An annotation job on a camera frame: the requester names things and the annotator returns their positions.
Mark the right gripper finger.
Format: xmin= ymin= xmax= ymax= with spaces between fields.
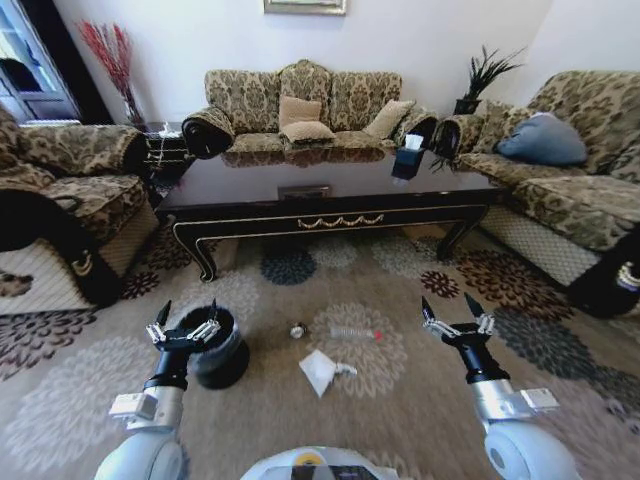
xmin=421 ymin=295 xmax=457 ymax=342
xmin=463 ymin=292 xmax=496 ymax=336

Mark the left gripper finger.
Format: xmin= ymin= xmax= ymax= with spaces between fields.
xmin=145 ymin=300 xmax=173 ymax=344
xmin=187 ymin=298 xmax=222 ymax=346

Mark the black round trash bin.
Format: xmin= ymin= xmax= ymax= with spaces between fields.
xmin=177 ymin=305 xmax=250 ymax=391

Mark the clear plastic bottle red cap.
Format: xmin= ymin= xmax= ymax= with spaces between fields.
xmin=329 ymin=326 xmax=384 ymax=343

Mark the floral patterned carpet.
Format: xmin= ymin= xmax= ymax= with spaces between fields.
xmin=0 ymin=224 xmax=640 ymax=480

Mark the white crumpled paper sheet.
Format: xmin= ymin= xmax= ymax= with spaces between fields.
xmin=298 ymin=349 xmax=337 ymax=399

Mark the floral armchair with black arm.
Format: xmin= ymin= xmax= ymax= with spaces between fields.
xmin=0 ymin=107 xmax=162 ymax=314

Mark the dark wooden coffee table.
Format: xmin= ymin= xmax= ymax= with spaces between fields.
xmin=155 ymin=147 xmax=506 ymax=283

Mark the black tissue box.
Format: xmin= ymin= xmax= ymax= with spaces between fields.
xmin=391 ymin=133 xmax=427 ymax=181

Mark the floral sofa with blue cushion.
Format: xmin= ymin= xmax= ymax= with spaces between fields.
xmin=433 ymin=69 xmax=640 ymax=319

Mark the small dark side table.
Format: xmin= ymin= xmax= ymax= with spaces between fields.
xmin=143 ymin=120 xmax=197 ymax=197

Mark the white robot front shell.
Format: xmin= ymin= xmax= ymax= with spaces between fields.
xmin=239 ymin=446 xmax=401 ymax=480

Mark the blue cushion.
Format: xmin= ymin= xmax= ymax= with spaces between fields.
xmin=495 ymin=112 xmax=589 ymax=167

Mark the beige diagonal cushion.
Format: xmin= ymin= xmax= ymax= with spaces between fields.
xmin=361 ymin=98 xmax=417 ymax=140

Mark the beige cushion lying flat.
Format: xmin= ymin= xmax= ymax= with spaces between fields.
xmin=279 ymin=121 xmax=337 ymax=146

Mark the square beige cushion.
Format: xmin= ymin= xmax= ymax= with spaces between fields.
xmin=278 ymin=94 xmax=322 ymax=132

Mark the floral three-seat sofa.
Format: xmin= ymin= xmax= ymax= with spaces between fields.
xmin=180 ymin=59 xmax=441 ymax=157

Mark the dark green potted plant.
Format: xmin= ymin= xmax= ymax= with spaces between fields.
xmin=453 ymin=44 xmax=528 ymax=116

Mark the red dried branches vase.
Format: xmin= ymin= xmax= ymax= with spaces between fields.
xmin=75 ymin=19 xmax=147 ymax=127

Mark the dark glass door cabinet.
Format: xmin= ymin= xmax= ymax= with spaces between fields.
xmin=0 ymin=0 xmax=114 ymax=126

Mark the gold framed wall picture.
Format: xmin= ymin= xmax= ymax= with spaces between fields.
xmin=263 ymin=0 xmax=347 ymax=16

